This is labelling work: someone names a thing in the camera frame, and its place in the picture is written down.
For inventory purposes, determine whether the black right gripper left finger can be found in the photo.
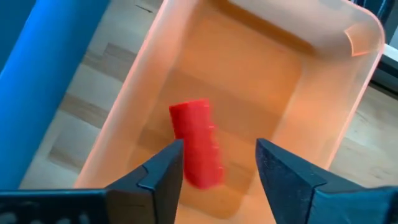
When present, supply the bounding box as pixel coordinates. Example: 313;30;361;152
0;139;185;224

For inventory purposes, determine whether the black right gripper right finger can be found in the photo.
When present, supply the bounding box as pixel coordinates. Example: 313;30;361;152
255;138;398;224

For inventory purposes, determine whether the red toy brick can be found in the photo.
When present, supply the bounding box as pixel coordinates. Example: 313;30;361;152
169;98;226;190

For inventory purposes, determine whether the pink translucent plastic bin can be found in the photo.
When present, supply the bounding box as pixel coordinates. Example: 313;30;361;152
73;0;387;224

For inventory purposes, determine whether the blue plastic bin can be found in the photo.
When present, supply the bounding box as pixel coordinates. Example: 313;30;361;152
0;0;112;190

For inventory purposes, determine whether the black aluminium table frame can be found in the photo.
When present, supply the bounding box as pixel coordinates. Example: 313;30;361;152
369;54;398;101

